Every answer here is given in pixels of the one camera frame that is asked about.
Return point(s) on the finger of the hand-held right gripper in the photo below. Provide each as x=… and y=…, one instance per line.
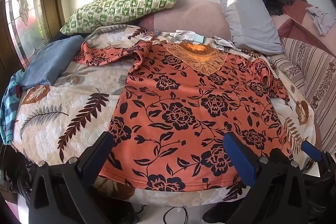
x=311, y=151

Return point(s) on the blue folded cloth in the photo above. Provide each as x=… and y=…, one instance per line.
x=50, y=61

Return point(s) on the orange black floral shirt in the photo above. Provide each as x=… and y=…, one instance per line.
x=183, y=108

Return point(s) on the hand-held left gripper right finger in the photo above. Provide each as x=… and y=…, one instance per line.
x=240, y=158

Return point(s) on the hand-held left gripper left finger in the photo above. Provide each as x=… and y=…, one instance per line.
x=96, y=156

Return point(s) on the pink bed sheet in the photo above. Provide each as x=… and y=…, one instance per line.
x=194, y=14

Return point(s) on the white grey crumpled cloth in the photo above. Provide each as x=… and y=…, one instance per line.
x=319, y=19

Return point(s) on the green white patterned pillow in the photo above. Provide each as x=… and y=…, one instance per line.
x=118, y=7

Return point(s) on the grey pillow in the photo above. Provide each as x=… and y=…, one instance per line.
x=246, y=16

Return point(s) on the pink brown quilt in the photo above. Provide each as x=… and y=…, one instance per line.
x=291, y=22

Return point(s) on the white glove with mint cuff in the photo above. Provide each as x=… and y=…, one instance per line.
x=187, y=35

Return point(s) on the cream leaf-print blanket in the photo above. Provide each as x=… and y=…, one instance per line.
x=65, y=98

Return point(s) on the teal striped cloth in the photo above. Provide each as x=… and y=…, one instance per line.
x=9, y=108

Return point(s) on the striped floral bed cover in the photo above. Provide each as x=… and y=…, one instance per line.
x=315, y=74

